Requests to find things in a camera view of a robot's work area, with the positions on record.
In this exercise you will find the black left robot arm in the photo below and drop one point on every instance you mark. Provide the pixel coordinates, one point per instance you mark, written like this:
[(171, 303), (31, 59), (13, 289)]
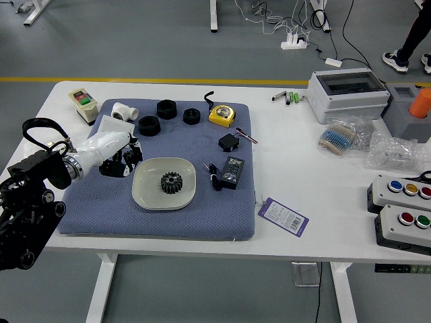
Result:
[(30, 188)]

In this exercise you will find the grey distribution box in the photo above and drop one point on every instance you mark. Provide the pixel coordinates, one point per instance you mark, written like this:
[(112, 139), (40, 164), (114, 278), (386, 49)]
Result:
[(347, 99)]

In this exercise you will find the orange cylinder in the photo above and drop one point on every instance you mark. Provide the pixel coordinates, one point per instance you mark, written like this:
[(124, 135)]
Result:
[(421, 102)]

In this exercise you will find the two-button control box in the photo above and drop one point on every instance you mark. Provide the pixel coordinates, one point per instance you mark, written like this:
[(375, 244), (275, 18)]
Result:
[(394, 228)]

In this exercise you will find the white wall switch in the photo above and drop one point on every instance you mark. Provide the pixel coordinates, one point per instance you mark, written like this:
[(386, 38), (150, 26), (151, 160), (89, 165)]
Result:
[(114, 124)]

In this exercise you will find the blue-grey cushion mat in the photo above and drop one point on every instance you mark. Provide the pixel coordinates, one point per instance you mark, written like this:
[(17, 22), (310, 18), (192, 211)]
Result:
[(188, 218)]

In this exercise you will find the yellow tape measure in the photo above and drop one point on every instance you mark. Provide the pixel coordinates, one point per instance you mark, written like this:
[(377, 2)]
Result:
[(221, 116)]

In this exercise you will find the large black hex nut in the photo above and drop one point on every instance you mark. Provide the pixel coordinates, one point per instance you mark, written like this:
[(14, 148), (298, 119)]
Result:
[(148, 126), (166, 109)]

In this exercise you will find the green battery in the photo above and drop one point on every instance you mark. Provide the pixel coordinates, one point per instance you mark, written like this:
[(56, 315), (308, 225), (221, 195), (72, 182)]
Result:
[(297, 97), (292, 97)]

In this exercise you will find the black table control panel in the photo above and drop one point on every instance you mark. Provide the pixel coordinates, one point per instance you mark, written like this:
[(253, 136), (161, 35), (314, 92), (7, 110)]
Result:
[(400, 268)]

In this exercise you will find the person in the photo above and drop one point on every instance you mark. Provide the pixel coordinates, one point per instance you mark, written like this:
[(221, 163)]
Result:
[(415, 30)]

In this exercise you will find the black digital panel meter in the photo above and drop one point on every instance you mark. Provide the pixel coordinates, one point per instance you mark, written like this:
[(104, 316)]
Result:
[(232, 171)]

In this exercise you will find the bag of resistors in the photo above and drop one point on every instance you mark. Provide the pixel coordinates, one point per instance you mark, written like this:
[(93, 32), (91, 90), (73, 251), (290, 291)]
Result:
[(336, 136)]

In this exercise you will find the bubble wrap bag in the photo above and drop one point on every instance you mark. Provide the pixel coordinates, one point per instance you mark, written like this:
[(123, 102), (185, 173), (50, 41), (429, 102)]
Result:
[(394, 151)]

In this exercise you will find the grey block holder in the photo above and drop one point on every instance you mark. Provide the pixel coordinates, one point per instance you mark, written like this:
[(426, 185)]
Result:
[(397, 121)]

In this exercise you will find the black scissors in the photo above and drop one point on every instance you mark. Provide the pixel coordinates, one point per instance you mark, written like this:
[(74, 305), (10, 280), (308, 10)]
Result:
[(426, 175)]

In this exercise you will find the white power adapter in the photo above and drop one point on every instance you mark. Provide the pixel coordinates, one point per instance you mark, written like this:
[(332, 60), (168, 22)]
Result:
[(333, 62)]

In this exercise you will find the small black hex nut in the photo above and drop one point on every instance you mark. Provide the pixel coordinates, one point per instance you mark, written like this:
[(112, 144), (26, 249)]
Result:
[(192, 116)]

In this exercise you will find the purple barcode tag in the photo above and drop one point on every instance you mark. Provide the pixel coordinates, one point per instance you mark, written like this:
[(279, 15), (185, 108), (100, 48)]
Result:
[(283, 217)]

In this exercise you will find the silver box under table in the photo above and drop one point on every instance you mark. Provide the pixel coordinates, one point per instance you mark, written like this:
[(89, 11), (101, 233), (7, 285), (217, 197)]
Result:
[(305, 274)]

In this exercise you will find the beige red-green push switch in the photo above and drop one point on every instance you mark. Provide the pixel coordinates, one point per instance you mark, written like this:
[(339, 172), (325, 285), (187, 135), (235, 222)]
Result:
[(83, 105)]

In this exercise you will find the bag of screws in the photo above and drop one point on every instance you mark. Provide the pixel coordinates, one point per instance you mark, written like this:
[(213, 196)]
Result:
[(363, 134)]

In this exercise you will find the three-button control box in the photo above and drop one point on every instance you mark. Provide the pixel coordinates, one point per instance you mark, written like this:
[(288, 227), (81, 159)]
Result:
[(384, 195)]

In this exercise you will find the large black gear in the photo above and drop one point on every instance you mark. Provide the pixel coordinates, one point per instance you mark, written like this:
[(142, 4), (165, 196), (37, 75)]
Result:
[(171, 183)]

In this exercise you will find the white background table leg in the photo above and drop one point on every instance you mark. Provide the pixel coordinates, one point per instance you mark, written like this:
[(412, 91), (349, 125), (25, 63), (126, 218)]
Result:
[(35, 11), (214, 15), (321, 15)]

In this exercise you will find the white pipe tee fitting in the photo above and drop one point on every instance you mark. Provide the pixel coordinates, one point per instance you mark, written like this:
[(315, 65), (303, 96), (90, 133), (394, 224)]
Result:
[(124, 111)]

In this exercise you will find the white square plate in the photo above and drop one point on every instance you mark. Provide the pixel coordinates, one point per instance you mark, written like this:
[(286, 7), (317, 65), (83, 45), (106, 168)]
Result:
[(151, 195)]

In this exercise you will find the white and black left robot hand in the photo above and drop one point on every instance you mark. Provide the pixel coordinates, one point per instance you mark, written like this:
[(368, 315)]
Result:
[(104, 146)]

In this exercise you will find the white power strip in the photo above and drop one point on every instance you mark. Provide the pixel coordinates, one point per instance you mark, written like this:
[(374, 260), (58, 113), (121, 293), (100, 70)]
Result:
[(293, 44)]

